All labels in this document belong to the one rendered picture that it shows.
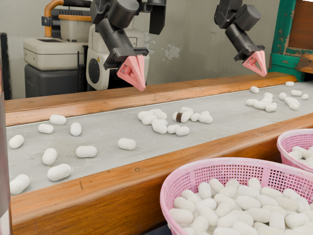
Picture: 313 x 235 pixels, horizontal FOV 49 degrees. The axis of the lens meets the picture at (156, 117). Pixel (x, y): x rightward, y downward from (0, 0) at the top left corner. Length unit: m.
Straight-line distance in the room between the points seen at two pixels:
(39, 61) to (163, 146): 1.03
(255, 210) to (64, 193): 0.25
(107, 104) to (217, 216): 0.48
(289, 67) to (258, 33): 1.30
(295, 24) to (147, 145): 1.07
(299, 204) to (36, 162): 0.40
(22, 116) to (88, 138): 0.16
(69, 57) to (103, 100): 0.79
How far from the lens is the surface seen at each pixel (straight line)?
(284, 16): 1.59
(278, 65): 1.60
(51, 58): 1.60
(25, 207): 0.42
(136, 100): 0.90
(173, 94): 0.99
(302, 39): 1.56
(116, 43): 0.83
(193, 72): 3.36
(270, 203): 0.52
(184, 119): 0.79
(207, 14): 3.25
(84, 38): 1.70
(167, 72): 3.42
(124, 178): 0.48
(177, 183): 0.50
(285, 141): 0.73
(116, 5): 0.82
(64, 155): 0.60
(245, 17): 1.17
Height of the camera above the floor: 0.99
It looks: 18 degrees down
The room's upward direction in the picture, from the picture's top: 4 degrees clockwise
